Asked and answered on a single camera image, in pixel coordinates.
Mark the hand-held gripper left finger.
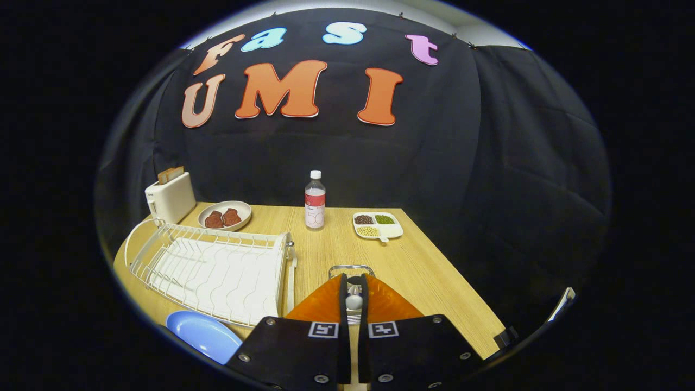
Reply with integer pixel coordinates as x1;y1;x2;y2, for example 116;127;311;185
225;273;352;391

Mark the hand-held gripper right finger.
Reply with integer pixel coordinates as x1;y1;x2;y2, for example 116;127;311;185
357;273;484;391

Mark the metal wire basket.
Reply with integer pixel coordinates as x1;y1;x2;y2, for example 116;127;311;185
328;264;375;326

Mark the white wire dish rack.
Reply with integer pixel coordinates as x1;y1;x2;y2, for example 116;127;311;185
129;223;298;328

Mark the blue plate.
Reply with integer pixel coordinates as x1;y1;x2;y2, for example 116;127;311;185
166;310;243;365

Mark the white divided dish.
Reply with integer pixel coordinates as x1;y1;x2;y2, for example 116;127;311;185
352;211;404;243

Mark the white oval plate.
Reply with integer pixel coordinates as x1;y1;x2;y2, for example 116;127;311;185
198;200;252;232

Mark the clear water bottle red label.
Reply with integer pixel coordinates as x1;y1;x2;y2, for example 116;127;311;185
304;170;326;231

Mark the white drip tray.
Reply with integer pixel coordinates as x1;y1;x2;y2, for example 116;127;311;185
149;238;286;326

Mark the black table clamp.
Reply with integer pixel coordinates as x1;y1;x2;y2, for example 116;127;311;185
493;326;519;349

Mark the white toaster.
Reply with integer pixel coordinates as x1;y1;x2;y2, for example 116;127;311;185
144;172;197;225

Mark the white toaster cable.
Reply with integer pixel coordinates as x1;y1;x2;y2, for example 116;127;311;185
124;217;163;267

